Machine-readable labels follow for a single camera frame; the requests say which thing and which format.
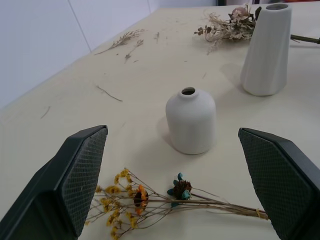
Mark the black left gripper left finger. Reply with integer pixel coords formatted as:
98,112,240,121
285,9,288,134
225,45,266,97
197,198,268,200
0,124,109,240

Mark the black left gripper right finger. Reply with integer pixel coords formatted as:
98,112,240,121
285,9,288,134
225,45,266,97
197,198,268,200
237,127,320,240

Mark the short round white vase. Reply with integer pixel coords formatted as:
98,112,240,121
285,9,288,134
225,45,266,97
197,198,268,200
165,86,217,155

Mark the tall ribbed white vase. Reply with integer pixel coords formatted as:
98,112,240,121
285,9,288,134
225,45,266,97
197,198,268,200
240,3,293,97

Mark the yellow and teal dried bouquet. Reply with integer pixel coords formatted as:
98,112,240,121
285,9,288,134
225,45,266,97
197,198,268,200
84,168,270,240

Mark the thin brown dried twig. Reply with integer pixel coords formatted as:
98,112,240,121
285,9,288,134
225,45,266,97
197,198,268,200
96,85,124,102

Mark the short dried grass sprig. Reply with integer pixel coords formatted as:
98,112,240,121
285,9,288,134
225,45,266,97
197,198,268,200
124,39,145,64

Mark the long dried grass sprig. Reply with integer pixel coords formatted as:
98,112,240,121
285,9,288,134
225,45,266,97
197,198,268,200
94,28,146,56

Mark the beige and pink dried bouquet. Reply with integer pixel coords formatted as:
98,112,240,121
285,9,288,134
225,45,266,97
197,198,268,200
193,3,320,56

